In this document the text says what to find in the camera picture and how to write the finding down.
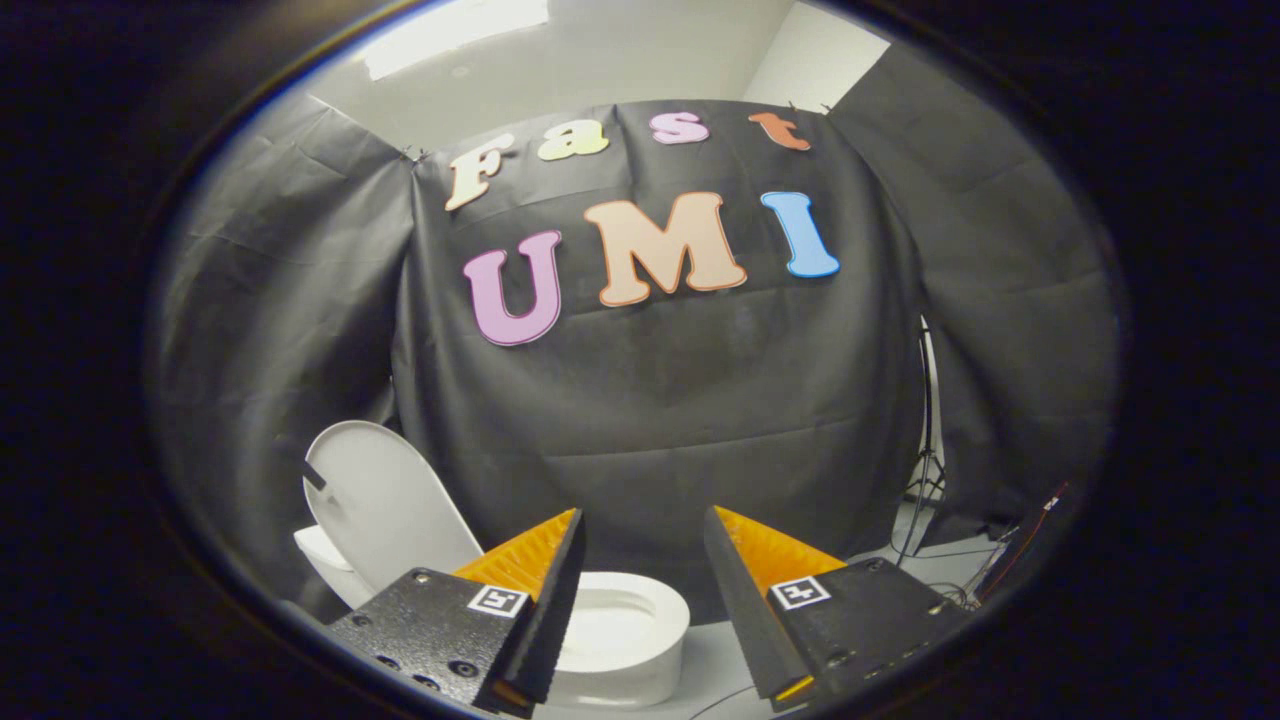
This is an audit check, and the black backdrop cloth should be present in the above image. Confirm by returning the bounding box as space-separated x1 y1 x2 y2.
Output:
392 98 926 621
150 95 416 621
830 40 1121 546

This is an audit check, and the black tripod stand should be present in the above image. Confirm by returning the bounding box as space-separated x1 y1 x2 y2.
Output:
895 318 946 566

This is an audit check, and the tangle of floor cables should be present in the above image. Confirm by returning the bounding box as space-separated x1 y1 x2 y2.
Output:
930 485 1071 611

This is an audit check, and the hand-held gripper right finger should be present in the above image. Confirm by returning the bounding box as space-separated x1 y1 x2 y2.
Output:
703 506 971 711

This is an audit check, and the white toilet lid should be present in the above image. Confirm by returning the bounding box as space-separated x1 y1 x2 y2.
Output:
303 420 484 591

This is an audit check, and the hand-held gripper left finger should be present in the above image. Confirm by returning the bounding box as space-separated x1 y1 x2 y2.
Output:
325 508 587 716

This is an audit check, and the white toilet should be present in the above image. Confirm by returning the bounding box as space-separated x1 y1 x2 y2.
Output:
293 525 691 709

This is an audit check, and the black floor cable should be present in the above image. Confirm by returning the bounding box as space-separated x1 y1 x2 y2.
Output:
688 683 761 720

